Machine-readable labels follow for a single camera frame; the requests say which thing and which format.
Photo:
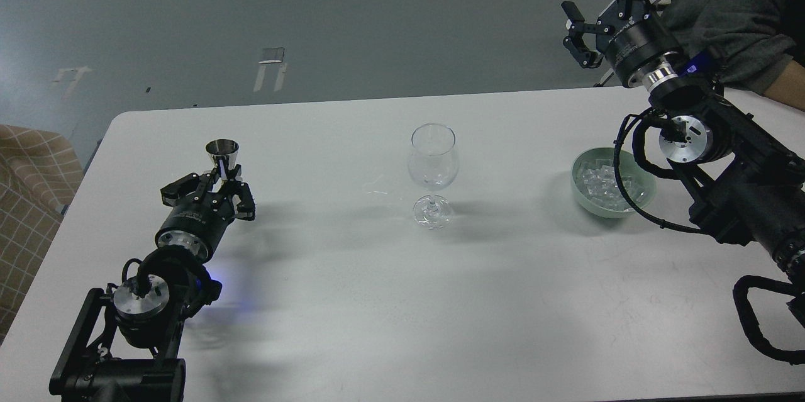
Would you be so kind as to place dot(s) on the person in grey clothes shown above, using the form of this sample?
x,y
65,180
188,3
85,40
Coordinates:
x,y
760,41

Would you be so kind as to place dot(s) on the clear ice cubes pile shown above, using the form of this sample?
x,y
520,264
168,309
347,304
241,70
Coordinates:
x,y
596,180

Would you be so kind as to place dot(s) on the clear wine glass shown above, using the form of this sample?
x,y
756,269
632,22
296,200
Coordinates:
x,y
433,164

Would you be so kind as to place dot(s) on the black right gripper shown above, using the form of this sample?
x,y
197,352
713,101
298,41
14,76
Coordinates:
x,y
630,36

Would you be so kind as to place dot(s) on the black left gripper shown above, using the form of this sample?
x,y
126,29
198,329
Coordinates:
x,y
200,216

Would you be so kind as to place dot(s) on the steel double jigger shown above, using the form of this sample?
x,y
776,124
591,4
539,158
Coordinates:
x,y
223,153

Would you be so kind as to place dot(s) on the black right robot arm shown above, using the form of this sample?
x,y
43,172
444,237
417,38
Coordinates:
x,y
745,185

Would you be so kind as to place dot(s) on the plaid brown cloth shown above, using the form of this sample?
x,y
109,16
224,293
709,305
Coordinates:
x,y
40,175

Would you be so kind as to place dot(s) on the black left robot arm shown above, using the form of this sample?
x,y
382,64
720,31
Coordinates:
x,y
124,345

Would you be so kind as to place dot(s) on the green bowl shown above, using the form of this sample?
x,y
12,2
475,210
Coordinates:
x,y
627,163

